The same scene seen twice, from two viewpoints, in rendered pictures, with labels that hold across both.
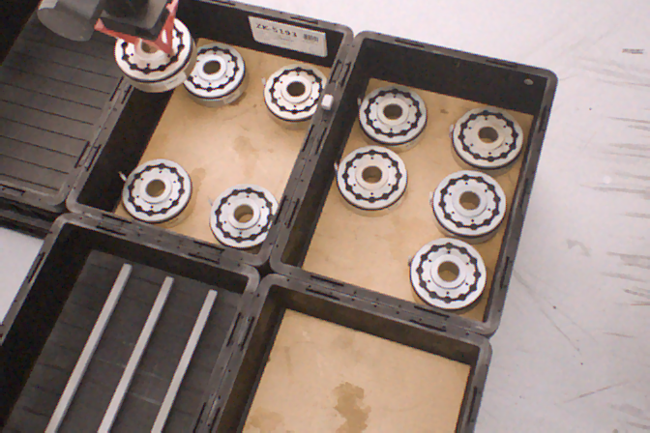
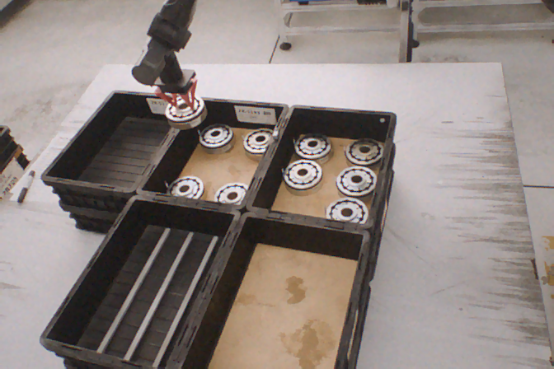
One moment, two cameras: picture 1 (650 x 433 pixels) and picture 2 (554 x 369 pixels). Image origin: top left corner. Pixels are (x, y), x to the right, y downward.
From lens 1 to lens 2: 45 cm
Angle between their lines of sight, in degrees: 20
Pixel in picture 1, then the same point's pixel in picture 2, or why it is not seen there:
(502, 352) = (388, 273)
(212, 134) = (215, 166)
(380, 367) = (312, 267)
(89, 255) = (147, 227)
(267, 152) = (246, 171)
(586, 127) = (425, 158)
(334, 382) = (285, 276)
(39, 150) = (121, 181)
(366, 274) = not seen: hidden behind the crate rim
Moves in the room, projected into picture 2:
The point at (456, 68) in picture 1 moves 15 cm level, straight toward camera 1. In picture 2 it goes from (344, 118) to (339, 156)
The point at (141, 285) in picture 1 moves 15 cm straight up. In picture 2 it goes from (176, 239) to (157, 200)
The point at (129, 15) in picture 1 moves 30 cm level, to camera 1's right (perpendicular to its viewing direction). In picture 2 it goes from (173, 82) to (294, 55)
